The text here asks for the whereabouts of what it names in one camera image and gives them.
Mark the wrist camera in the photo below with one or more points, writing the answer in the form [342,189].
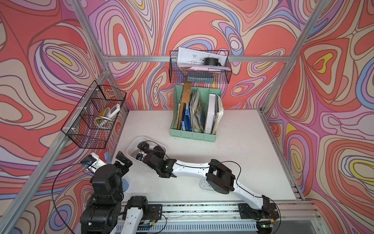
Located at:
[92,162]
[139,157]

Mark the black tape roll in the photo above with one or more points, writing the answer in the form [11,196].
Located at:
[209,61]

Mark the brown folder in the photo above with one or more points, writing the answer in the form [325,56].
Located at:
[184,101]

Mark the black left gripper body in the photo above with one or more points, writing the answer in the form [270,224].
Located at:
[119,197]

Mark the white paper sheets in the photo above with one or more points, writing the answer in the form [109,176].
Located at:
[194,59]

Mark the black wire basket left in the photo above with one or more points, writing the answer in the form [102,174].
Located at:
[96,101]

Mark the black mouse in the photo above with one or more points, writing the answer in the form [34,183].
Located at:
[143,146]

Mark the black wire basket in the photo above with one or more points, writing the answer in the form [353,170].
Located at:
[96,101]
[195,75]

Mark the black wire basket back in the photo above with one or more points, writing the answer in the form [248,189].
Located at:
[195,75]

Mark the white binder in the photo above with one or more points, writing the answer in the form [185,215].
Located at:
[211,113]

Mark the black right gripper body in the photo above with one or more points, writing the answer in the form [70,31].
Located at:
[160,154]

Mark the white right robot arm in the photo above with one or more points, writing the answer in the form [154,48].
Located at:
[218,176]

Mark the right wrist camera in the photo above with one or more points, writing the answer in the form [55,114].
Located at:
[139,157]

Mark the white upside-down mouse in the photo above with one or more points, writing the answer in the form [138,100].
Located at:
[205,185]

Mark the blue booklet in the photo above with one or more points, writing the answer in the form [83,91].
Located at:
[186,118]

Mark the magazines stack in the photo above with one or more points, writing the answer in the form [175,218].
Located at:
[197,112]

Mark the white storage box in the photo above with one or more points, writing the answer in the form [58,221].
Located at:
[132,150]

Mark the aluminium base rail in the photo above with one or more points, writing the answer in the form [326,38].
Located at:
[286,217]

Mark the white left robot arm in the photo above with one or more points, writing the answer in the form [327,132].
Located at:
[104,206]

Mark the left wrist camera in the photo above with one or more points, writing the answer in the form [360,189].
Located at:
[92,162]

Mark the green file organizer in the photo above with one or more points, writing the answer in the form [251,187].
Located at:
[204,92]

